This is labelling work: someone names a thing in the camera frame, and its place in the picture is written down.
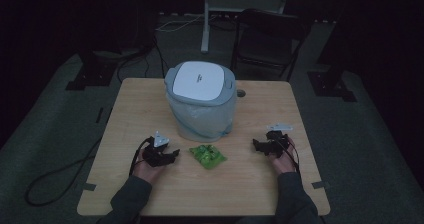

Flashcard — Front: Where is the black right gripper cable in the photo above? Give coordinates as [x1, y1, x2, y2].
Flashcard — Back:
[278, 137, 301, 176]

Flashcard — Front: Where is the white lidded trash bin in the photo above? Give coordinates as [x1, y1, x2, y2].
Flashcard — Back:
[164, 60, 238, 143]

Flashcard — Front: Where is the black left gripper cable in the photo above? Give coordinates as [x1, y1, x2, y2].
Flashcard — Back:
[129, 137, 153, 177]

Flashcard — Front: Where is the person's left hand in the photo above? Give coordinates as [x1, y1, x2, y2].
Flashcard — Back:
[133, 149, 168, 186]

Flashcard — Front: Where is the white metal stand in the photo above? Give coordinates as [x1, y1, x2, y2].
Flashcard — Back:
[200, 0, 291, 54]

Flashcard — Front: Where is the green snack packet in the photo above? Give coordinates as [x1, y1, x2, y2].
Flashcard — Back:
[188, 144, 228, 170]

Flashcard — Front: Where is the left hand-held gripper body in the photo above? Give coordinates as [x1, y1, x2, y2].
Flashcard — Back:
[142, 130, 173, 168]

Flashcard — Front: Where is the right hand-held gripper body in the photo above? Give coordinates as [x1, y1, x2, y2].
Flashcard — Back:
[263, 123, 295, 157]

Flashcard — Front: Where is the black stand base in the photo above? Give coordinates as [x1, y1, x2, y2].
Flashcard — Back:
[65, 48, 118, 92]
[307, 71, 358, 103]

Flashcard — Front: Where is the black folding chair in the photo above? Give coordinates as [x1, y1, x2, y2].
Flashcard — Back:
[230, 8, 309, 82]

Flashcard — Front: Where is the black floor cable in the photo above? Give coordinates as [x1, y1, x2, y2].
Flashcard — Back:
[25, 137, 102, 207]

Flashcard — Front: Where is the white floor cable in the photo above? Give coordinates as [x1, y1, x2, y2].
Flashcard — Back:
[155, 13, 214, 33]

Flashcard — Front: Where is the person's right hand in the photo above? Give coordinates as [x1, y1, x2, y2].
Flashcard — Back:
[268, 136, 298, 176]

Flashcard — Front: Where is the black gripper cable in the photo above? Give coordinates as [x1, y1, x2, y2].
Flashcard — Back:
[278, 137, 301, 176]
[129, 137, 153, 177]

